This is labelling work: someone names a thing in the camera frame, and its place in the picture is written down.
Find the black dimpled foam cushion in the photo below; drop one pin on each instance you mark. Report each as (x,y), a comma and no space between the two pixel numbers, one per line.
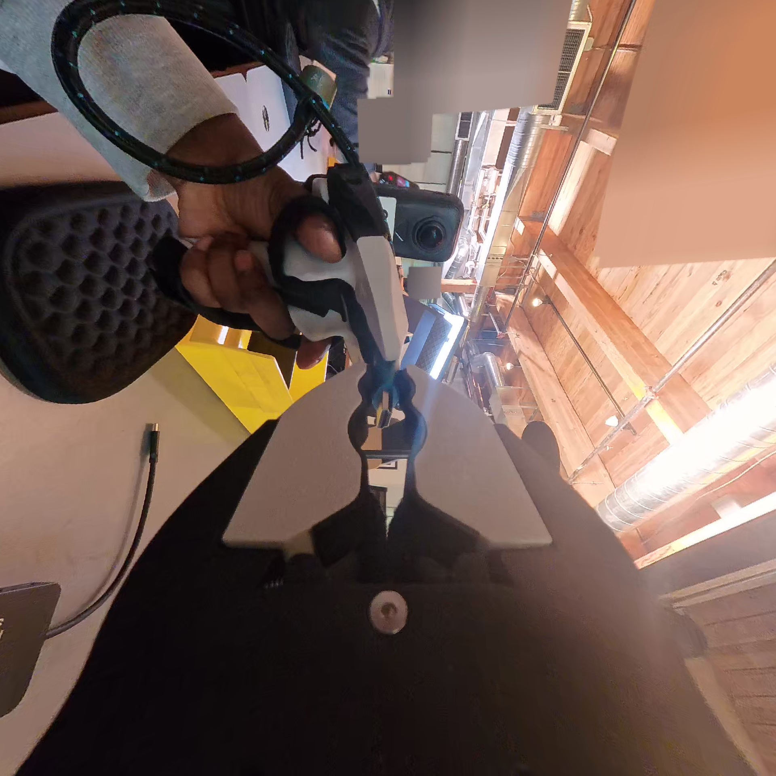
(79,291)

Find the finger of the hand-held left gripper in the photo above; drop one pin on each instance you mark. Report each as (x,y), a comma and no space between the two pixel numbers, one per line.
(382,291)

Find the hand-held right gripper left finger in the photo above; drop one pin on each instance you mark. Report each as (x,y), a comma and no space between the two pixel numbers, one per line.
(297,479)

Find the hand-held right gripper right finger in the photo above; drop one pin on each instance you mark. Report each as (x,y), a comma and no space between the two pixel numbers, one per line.
(479,479)

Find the LED light panel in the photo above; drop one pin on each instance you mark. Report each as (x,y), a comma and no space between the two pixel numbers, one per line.
(436,339)

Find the person's left forearm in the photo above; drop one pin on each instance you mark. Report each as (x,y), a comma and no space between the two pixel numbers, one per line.
(133,79)

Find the person's left hand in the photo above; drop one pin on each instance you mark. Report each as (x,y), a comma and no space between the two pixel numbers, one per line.
(224,200)

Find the yellow plastic bin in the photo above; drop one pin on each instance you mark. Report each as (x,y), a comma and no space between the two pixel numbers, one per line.
(242,376)

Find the white air vent grille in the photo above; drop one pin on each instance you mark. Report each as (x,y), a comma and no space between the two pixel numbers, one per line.
(573,66)

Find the silver ventilation duct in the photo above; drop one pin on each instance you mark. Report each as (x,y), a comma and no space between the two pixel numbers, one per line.
(697,461)

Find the black pole with round disc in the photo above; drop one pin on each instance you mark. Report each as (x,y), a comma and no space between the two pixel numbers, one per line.
(542,442)

